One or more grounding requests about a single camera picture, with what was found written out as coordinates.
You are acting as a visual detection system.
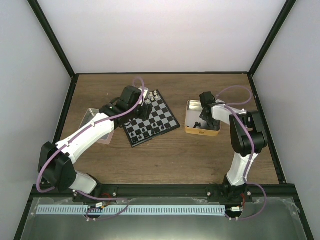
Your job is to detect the black and white chessboard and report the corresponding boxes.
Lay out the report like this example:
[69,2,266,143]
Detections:
[123,90,180,148]

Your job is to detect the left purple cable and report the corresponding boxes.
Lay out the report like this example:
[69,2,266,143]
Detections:
[36,76,146,201]

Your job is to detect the blue slotted cable duct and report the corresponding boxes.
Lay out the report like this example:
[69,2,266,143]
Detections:
[36,204,226,217]

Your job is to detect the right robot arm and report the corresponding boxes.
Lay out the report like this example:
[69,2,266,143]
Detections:
[199,91,268,202]

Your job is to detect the black aluminium frame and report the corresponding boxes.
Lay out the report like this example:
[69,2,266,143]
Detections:
[28,0,314,240]

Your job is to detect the gold metal tin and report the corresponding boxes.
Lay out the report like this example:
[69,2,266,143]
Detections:
[184,100,220,137]

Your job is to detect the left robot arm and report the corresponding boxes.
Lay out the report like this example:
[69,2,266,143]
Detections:
[36,85,152,202]

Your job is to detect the white chess pieces group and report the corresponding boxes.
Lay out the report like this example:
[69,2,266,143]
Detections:
[145,90,161,104]

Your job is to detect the black chess pieces in tin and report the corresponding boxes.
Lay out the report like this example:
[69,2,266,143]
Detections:
[193,121,202,129]

